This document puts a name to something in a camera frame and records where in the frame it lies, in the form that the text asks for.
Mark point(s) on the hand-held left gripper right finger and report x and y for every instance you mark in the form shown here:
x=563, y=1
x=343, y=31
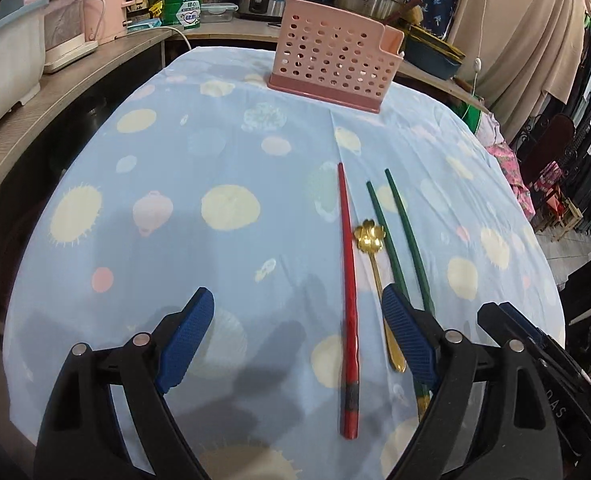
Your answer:
x=410, y=340

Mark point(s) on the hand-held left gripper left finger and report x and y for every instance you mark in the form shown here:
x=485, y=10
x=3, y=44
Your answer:
x=185, y=345

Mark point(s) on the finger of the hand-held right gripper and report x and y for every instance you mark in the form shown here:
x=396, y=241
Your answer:
x=515, y=317

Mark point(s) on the green chopstick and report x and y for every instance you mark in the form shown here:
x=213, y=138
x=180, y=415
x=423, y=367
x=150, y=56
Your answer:
x=375, y=201
x=409, y=240

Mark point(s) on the gold flower spoon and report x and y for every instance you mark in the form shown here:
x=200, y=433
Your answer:
x=370, y=235

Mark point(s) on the pink perforated utensil holder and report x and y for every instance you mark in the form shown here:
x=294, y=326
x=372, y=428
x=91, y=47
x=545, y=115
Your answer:
x=325, y=55

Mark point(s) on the wooden stool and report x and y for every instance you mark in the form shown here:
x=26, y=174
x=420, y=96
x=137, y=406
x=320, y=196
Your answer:
x=563, y=210

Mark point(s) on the pink floral cloth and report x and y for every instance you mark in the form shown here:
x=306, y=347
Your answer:
x=513, y=170

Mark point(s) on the dark metal chair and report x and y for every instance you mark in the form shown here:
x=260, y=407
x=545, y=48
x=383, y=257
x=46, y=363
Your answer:
x=555, y=145

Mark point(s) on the blue printed blanket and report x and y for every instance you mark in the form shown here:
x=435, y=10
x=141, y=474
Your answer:
x=215, y=170

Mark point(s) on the beige curtain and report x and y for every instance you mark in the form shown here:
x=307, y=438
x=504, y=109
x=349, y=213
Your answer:
x=520, y=35

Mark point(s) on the brown loofah sponge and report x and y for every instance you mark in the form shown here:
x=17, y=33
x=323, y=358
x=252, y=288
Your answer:
x=415, y=14

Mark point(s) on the white kitchen appliance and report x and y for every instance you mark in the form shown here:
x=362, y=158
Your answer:
x=67, y=35

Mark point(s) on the clear container blue lid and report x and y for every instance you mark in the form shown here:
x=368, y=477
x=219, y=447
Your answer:
x=219, y=12

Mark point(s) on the grey-blue plastic tub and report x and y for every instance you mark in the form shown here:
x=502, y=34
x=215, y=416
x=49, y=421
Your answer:
x=5, y=60

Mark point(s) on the green box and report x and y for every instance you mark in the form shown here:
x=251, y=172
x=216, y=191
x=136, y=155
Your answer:
x=183, y=2

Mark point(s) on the pink electric kettle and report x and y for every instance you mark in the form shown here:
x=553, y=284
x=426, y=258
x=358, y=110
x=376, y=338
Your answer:
x=110, y=5

